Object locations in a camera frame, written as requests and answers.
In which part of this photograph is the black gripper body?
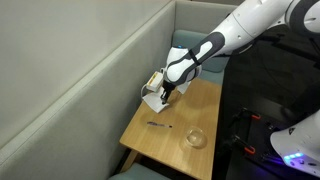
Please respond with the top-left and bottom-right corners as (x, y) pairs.
(160, 81), (175, 102)

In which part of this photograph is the white cloth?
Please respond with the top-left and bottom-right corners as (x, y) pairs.
(143, 93), (168, 113)

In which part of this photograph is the black pen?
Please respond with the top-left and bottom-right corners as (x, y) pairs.
(147, 121), (173, 128)

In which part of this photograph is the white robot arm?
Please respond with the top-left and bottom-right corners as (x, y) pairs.
(160, 0), (320, 104)

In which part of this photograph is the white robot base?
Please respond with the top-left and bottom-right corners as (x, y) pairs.
(270, 110), (320, 177)

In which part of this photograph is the white power strip box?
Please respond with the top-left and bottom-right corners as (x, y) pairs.
(146, 71), (163, 92)

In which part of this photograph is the teal upholstered chair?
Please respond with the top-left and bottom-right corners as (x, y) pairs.
(166, 32), (225, 86)

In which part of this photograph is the clear glass bowl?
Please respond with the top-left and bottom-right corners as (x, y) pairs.
(184, 126), (207, 149)

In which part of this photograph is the teal seat near camera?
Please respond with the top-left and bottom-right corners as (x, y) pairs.
(108, 163), (170, 180)

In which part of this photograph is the orange handled clamp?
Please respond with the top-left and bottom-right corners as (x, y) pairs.
(232, 135), (256, 155)
(235, 108), (261, 120)

